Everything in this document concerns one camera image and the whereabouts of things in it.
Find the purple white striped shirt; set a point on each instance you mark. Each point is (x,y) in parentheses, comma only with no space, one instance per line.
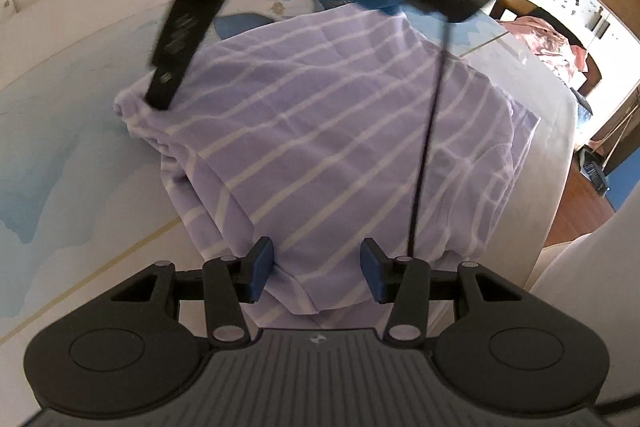
(321,131)

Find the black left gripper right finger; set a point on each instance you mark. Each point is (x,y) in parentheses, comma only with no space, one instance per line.
(410,284)

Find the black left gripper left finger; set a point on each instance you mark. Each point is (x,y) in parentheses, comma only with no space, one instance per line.
(152,298)

